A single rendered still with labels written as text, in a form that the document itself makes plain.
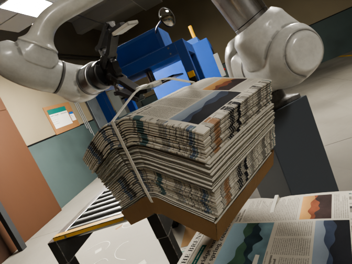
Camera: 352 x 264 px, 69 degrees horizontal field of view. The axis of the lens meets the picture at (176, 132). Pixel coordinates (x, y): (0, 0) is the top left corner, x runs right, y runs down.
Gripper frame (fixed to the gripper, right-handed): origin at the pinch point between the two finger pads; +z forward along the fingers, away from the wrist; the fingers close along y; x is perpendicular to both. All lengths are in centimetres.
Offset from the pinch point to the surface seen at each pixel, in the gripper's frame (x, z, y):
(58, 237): 19, -73, 54
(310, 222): -4, 25, 45
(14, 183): -31, -420, 80
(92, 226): 9, -57, 53
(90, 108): -296, -597, 23
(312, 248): 3, 27, 45
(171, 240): -7, -33, 68
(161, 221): -7, -33, 59
